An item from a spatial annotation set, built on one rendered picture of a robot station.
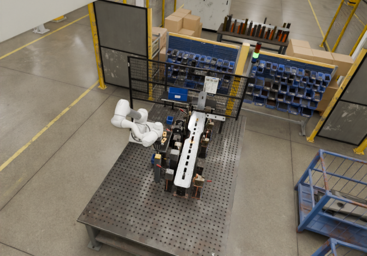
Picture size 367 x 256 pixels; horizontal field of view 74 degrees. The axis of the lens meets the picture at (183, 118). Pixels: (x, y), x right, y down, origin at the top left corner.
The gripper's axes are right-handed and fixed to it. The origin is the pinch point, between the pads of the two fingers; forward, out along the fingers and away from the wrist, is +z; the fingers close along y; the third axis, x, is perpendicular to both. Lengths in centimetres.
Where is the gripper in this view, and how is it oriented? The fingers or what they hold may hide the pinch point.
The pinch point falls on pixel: (157, 150)
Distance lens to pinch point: 280.1
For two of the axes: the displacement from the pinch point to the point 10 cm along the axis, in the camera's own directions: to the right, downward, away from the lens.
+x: 2.0, -6.2, 7.6
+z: -0.8, 7.6, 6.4
